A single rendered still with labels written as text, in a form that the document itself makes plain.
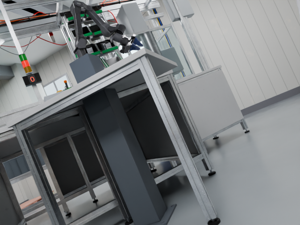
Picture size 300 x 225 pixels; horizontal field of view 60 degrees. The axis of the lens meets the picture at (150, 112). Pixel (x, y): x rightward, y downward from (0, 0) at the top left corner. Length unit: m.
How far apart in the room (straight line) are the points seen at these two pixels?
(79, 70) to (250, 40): 4.13
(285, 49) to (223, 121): 2.62
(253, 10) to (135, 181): 4.44
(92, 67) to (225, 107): 1.94
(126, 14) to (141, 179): 2.16
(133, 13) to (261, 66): 2.87
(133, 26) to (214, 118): 1.40
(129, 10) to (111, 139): 2.03
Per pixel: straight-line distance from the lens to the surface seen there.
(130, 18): 3.21
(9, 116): 1.84
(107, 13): 3.63
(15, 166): 3.84
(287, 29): 5.44
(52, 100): 1.45
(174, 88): 2.02
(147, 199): 1.56
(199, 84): 3.04
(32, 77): 2.18
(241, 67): 5.28
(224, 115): 3.13
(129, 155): 1.51
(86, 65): 1.61
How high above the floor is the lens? 0.52
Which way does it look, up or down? 3 degrees up
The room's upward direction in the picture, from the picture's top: 24 degrees counter-clockwise
